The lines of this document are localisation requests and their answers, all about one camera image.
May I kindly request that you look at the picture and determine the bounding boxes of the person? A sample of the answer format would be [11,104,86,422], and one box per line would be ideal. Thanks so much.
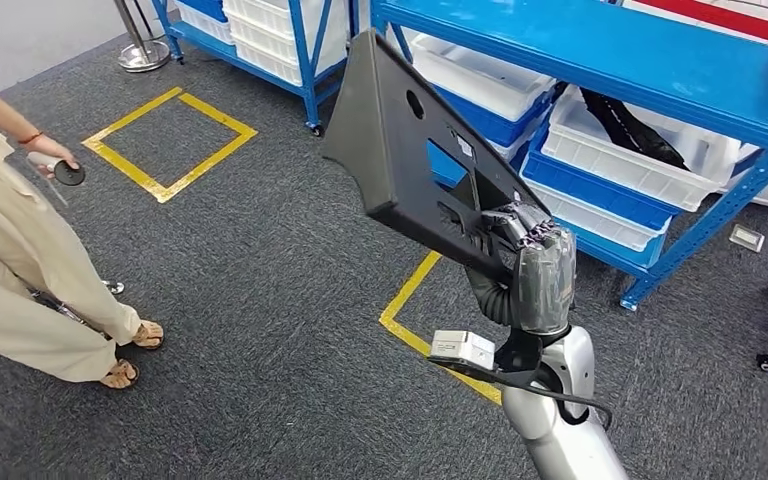
[0,62,165,391]

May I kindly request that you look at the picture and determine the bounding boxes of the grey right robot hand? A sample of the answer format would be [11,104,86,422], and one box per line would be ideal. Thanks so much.
[479,201,577,336]

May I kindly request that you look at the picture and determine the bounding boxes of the black plastic trim part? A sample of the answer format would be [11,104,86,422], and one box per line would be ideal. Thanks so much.
[579,87,690,172]

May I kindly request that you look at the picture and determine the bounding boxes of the chrome stanchion with round base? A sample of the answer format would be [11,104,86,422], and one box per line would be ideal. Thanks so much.
[112,0,172,73]

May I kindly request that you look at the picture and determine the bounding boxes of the yellow floor tape square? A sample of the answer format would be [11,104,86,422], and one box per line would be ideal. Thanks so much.
[82,86,259,205]
[378,250,505,407]

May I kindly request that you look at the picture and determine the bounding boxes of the blue plastic bin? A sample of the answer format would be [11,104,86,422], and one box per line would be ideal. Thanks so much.
[519,125,680,233]
[433,82,554,148]

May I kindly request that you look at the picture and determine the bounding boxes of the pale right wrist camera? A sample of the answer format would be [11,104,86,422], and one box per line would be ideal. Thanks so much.
[426,329,544,392]

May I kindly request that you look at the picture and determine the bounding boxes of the small white floor box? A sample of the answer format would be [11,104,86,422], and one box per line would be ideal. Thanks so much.
[728,223,766,254]

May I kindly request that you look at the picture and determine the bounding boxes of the black plastic plate bracket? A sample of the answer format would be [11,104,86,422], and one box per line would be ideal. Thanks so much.
[320,29,554,286]

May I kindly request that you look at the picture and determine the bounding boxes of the black round handheld controller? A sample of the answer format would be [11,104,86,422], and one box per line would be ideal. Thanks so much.
[26,152,87,187]

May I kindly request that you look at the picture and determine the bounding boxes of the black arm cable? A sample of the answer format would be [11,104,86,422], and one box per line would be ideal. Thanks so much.
[486,374,615,433]

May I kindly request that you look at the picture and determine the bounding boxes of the person's left hand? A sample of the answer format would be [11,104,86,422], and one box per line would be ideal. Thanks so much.
[24,134,81,180]

